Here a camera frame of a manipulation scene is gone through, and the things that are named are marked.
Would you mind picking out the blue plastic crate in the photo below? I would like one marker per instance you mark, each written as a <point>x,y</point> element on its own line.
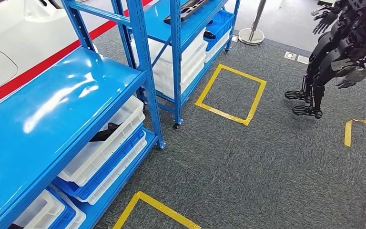
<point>222,25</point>
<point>107,172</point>
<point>64,218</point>

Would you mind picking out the chrome stanchion post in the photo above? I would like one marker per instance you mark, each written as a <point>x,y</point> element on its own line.
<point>251,37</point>

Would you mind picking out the grey floor socket plate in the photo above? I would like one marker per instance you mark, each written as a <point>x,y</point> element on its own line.
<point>290,56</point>
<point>303,59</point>
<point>234,38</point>

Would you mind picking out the black plastic part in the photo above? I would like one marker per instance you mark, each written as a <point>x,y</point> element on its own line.
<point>15,226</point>
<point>187,9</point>
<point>209,34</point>
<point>104,134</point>

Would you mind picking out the blue metal shelf rack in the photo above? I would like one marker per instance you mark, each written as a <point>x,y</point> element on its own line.
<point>176,63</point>
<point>44,101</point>

